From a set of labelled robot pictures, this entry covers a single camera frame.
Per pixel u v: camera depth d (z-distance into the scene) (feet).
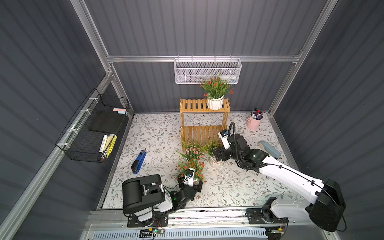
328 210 1.31
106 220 2.47
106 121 2.48
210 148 2.70
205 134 3.54
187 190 2.14
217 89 2.48
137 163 2.97
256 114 3.35
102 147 2.23
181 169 2.47
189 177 2.36
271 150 3.07
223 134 2.29
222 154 2.32
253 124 3.53
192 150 2.67
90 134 2.45
